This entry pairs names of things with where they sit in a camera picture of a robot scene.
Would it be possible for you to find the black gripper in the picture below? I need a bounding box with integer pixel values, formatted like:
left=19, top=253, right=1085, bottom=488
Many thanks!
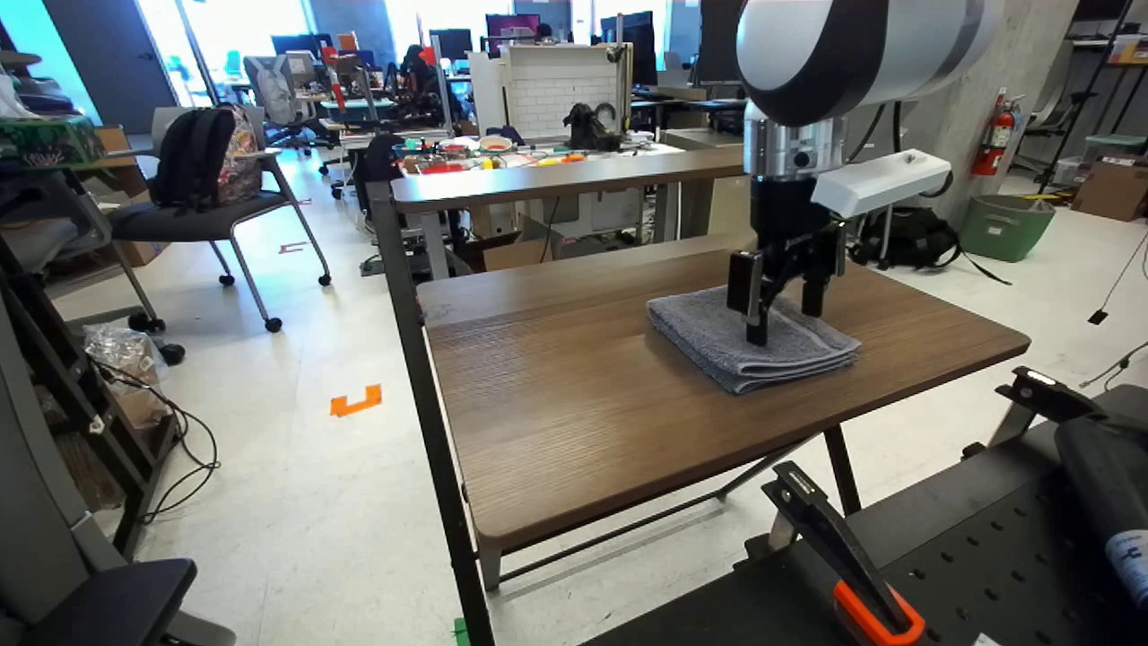
left=725, top=173, right=847, bottom=353

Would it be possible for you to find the grey towel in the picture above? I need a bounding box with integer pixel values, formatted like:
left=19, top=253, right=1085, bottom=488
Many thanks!
left=646, top=282, right=866, bottom=398

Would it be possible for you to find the black bag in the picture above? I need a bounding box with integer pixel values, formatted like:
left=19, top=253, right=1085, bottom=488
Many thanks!
left=847, top=201, right=964, bottom=272

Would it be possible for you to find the green plastic bin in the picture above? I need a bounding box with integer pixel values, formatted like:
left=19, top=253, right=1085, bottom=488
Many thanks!
left=958, top=191, right=1059, bottom=264

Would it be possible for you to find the long wooden table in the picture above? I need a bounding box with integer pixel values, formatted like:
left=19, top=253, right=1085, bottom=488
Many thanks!
left=389, top=140, right=750, bottom=282

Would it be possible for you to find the black headset stand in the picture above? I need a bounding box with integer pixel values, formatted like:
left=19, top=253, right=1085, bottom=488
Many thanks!
left=561, top=95, right=627, bottom=153

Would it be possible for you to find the red fire extinguisher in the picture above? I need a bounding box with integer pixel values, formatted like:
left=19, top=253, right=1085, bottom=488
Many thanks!
left=969, top=89, right=1024, bottom=184

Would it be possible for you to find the orange black bar clamp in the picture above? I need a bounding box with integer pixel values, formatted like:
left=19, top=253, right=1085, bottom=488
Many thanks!
left=963, top=361, right=1109, bottom=464
left=746, top=459, right=933, bottom=646

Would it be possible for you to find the white board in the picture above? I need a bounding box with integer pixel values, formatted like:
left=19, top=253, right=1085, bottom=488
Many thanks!
left=500, top=38, right=634, bottom=148

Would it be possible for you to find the colourful small items pile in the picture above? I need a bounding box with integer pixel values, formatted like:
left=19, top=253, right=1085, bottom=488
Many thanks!
left=400, top=131, right=592, bottom=180

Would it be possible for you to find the brown cardboard box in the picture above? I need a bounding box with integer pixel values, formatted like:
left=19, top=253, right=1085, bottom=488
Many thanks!
left=1069, top=159, right=1148, bottom=225

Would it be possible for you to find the black perforated board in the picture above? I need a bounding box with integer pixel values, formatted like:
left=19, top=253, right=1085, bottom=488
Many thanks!
left=586, top=381, right=1148, bottom=646

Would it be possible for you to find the computer monitor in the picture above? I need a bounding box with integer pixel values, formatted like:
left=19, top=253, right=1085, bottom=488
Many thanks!
left=427, top=25, right=479, bottom=65
left=481, top=12, right=549, bottom=57

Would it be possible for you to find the black fabric bundle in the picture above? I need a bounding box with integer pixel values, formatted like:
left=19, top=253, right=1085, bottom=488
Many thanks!
left=1054, top=408, right=1148, bottom=603

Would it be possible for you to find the brown wooden table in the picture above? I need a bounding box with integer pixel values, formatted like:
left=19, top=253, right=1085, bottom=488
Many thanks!
left=365, top=174, right=870, bottom=646

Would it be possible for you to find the grey office chair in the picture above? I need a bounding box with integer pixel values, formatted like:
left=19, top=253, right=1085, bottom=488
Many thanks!
left=104, top=112, right=339, bottom=338

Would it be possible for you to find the black backpack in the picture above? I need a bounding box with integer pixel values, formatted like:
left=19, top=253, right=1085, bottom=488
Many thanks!
left=147, top=104, right=242, bottom=214

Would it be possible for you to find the clear plastic bag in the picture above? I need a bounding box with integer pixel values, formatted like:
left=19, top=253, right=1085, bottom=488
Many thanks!
left=79, top=320, right=168, bottom=394

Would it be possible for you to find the black metal shelf rack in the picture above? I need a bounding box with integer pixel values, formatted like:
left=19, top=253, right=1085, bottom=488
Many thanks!
left=0, top=148, right=192, bottom=561

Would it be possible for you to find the black grey seat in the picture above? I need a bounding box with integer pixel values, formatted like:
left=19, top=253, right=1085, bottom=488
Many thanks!
left=0, top=299, right=242, bottom=646

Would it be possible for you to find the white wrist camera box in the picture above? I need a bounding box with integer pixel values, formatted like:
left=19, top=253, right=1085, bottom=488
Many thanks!
left=807, top=148, right=958, bottom=221

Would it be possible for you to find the thin black floor cable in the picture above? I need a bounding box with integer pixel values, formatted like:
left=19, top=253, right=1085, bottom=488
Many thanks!
left=141, top=382, right=227, bottom=527

